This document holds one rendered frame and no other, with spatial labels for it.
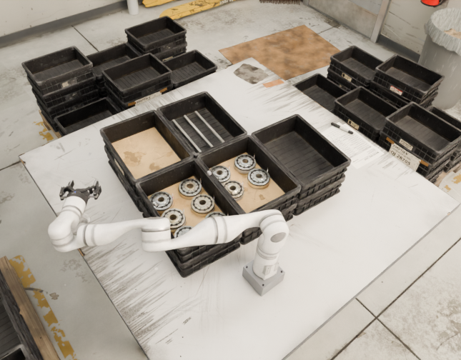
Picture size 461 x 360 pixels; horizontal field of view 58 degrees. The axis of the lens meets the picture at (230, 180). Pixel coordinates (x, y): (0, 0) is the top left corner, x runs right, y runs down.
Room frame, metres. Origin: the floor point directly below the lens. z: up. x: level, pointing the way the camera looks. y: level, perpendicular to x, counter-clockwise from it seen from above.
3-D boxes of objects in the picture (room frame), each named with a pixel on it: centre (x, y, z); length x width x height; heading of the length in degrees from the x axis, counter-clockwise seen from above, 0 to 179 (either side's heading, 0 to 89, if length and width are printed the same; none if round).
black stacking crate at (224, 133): (1.57, 0.16, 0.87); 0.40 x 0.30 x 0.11; 36
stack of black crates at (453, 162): (2.29, -1.50, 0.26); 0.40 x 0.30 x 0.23; 41
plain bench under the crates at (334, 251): (1.40, -0.02, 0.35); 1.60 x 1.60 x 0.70; 41
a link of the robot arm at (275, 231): (0.86, -0.16, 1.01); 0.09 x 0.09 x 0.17; 19
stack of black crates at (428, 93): (2.60, -1.24, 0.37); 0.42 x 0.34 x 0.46; 41
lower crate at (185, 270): (1.07, 0.17, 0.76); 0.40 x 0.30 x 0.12; 36
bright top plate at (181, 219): (1.02, 0.23, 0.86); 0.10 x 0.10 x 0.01
